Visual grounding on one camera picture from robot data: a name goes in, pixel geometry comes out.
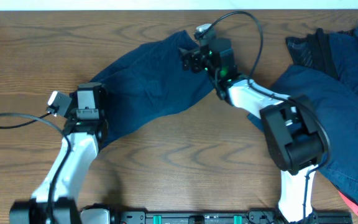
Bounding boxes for navy blue shorts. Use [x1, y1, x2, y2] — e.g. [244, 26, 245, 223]
[91, 30, 213, 147]

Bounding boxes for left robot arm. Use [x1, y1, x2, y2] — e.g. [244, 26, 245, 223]
[9, 82, 113, 224]

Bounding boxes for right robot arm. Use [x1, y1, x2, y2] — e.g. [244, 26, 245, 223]
[180, 39, 330, 223]

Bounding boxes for black striped garment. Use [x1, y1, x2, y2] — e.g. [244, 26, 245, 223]
[285, 28, 358, 80]

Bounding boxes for navy blue garment pile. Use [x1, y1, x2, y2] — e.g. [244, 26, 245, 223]
[247, 21, 358, 215]

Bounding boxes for right black cable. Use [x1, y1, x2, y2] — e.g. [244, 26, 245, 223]
[197, 11, 332, 224]

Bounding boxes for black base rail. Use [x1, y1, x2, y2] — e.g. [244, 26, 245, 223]
[79, 205, 354, 224]

